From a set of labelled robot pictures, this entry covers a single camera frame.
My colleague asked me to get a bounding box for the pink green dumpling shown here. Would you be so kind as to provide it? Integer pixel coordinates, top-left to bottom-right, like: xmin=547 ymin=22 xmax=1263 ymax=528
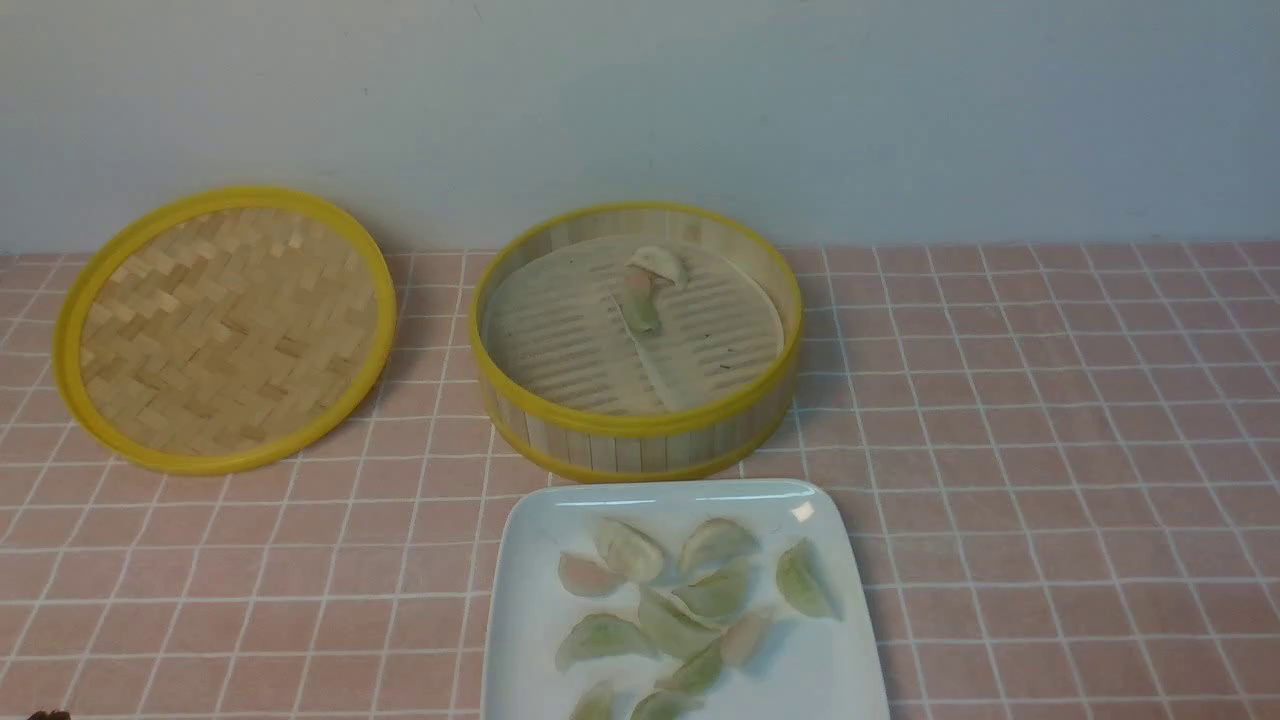
xmin=620 ymin=266 xmax=660 ymax=334

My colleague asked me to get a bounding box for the white steamer liner paper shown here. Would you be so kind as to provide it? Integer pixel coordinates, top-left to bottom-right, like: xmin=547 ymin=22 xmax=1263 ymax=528
xmin=481 ymin=234 xmax=785 ymax=416

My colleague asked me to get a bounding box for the white dumpling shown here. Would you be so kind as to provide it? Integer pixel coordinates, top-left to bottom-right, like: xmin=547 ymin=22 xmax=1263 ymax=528
xmin=626 ymin=245 xmax=689 ymax=290

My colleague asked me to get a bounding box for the pale dumpling top left plate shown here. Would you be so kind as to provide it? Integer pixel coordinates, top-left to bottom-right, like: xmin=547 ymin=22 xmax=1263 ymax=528
xmin=593 ymin=518 xmax=666 ymax=585

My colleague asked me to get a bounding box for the green dumpling top centre plate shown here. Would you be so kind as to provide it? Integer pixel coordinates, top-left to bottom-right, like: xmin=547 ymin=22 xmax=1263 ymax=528
xmin=678 ymin=518 xmax=760 ymax=575

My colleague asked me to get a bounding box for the pink dumpling left on plate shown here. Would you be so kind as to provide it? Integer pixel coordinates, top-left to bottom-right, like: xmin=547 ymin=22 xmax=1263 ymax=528
xmin=557 ymin=552 xmax=625 ymax=598

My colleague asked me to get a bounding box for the green dumpling right on plate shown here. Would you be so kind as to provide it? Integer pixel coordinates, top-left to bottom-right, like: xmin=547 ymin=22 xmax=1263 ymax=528
xmin=774 ymin=539 xmax=838 ymax=619

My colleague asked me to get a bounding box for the pale green dumpling middle plate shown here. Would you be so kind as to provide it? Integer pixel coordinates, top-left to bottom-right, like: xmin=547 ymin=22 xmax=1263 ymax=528
xmin=636 ymin=585 xmax=721 ymax=660

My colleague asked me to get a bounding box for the green dumpling lower left plate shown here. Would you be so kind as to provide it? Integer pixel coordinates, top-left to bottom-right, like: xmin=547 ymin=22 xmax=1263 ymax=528
xmin=554 ymin=612 xmax=657 ymax=673

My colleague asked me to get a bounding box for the pink dumpling lower right plate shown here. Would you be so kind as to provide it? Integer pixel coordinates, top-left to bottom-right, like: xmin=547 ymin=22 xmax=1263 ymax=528
xmin=719 ymin=607 xmax=774 ymax=667

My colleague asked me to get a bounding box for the green dumpling lower centre plate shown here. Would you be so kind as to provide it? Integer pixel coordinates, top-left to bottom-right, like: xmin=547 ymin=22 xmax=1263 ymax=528
xmin=655 ymin=639 xmax=724 ymax=696

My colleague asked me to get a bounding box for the green dumpling bottom edge plate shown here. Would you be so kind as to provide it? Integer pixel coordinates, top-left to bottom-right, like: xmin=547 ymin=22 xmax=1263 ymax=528
xmin=628 ymin=691 xmax=704 ymax=720

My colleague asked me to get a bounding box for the green dumpling bottom left plate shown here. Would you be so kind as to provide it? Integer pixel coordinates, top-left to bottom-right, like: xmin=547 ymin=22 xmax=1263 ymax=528
xmin=570 ymin=680 xmax=616 ymax=720

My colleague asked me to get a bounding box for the white square plate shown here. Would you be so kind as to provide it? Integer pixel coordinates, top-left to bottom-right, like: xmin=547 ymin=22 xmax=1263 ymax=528
xmin=481 ymin=478 xmax=890 ymax=719

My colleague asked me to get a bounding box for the bamboo steamer basket yellow rim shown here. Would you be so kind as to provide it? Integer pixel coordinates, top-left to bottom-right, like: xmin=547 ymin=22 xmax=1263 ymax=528
xmin=468 ymin=202 xmax=805 ymax=483

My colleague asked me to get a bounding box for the bamboo steamer lid yellow rim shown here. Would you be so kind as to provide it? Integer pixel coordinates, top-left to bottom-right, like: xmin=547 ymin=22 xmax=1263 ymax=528
xmin=51 ymin=187 xmax=398 ymax=477

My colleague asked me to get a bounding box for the pink checked tablecloth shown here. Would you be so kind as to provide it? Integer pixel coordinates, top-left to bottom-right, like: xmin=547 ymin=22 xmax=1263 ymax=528
xmin=1 ymin=243 xmax=1277 ymax=719

